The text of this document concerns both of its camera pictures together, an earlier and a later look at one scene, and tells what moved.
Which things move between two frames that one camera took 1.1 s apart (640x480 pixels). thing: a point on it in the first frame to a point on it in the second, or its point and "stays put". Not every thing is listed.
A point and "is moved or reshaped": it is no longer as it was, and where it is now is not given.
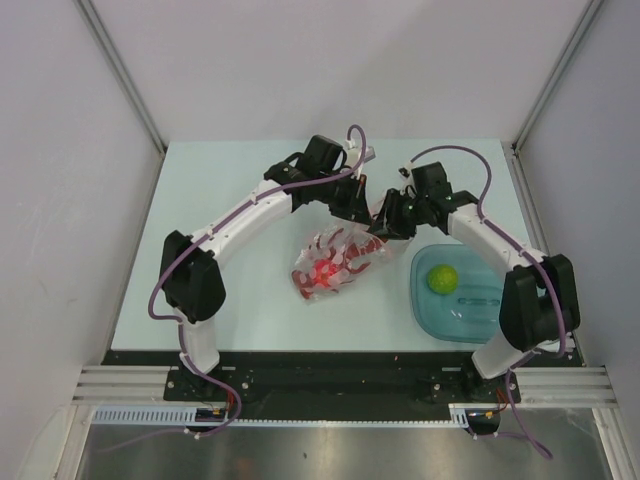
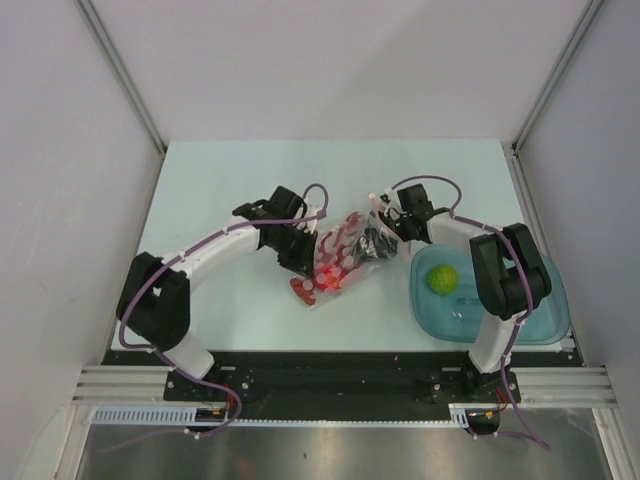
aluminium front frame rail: [146, 385] stays put
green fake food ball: [442, 279] stays put
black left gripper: [355, 207] to [303, 261]
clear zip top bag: [330, 256] is moved or reshaped
